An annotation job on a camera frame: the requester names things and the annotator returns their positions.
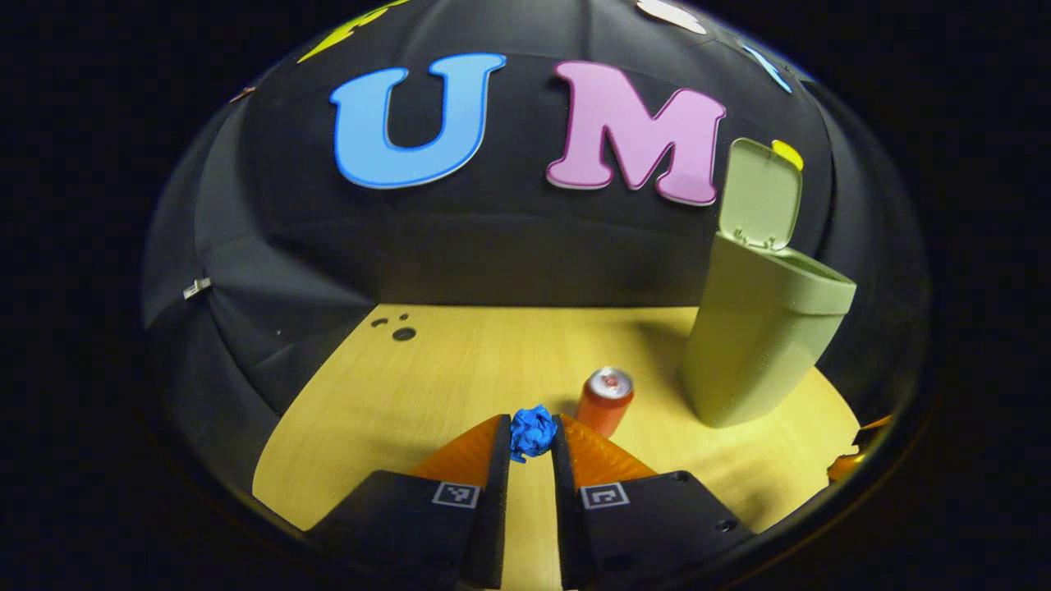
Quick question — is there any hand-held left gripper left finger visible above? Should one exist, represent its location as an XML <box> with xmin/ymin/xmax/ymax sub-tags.
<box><xmin>308</xmin><ymin>415</ymin><xmax>512</xmax><ymax>590</ymax></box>

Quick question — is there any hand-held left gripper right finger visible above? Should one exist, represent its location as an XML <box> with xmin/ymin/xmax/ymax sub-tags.
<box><xmin>550</xmin><ymin>415</ymin><xmax>755</xmax><ymax>590</ymax></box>

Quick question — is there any blue paper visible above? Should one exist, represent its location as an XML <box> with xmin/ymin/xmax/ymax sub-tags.
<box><xmin>509</xmin><ymin>405</ymin><xmax>558</xmax><ymax>463</ymax></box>

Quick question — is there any orange pop can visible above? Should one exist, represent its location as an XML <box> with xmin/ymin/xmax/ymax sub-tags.
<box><xmin>576</xmin><ymin>366</ymin><xmax>635</xmax><ymax>438</ymax></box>

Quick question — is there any pale green desktop garbage bin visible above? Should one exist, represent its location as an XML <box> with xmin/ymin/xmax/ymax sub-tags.
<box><xmin>677</xmin><ymin>138</ymin><xmax>857</xmax><ymax>429</ymax></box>

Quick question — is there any wooden desktop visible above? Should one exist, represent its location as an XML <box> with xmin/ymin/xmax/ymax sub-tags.
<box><xmin>252</xmin><ymin>304</ymin><xmax>863</xmax><ymax>591</ymax></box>

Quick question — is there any black backdrop cloth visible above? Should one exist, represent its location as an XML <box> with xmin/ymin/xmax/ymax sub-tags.
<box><xmin>141</xmin><ymin>0</ymin><xmax>933</xmax><ymax>526</ymax></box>

